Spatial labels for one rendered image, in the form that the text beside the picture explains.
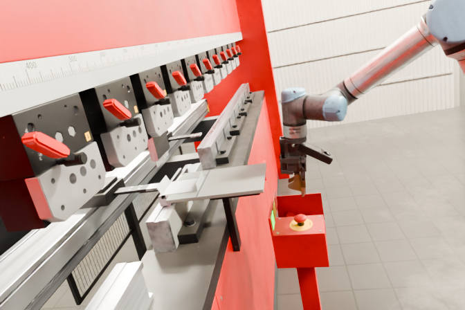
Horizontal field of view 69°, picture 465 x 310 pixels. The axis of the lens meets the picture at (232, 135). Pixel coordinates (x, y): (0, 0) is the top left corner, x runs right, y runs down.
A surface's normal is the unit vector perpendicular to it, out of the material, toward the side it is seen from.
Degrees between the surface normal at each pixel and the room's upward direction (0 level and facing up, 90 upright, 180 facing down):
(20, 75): 90
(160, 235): 90
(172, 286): 0
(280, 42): 90
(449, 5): 83
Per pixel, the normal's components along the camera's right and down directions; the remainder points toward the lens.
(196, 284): -0.19, -0.94
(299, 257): -0.20, 0.31
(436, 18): -0.63, 0.22
